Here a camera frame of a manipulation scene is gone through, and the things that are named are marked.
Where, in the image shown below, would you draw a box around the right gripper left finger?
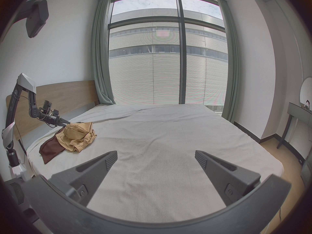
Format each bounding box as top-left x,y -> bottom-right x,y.
50,151 -> 118,207

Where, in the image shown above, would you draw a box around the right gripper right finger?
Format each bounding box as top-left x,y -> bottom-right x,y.
195,150 -> 262,207

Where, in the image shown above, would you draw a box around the tan shorts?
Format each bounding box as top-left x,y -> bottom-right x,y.
56,121 -> 97,153

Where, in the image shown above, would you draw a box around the bed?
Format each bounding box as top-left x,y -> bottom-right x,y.
5,80 -> 284,222

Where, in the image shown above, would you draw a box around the brown garment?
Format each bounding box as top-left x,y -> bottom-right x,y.
39,128 -> 67,165

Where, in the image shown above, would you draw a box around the grey-green curtain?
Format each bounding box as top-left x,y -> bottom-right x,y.
216,0 -> 242,124
91,0 -> 115,105

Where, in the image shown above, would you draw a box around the window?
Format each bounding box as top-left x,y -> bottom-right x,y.
107,0 -> 228,117

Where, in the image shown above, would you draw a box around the grey dressing table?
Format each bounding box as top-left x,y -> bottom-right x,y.
277,102 -> 312,160

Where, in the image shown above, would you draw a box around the round mirror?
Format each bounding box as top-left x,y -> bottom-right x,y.
300,77 -> 312,107

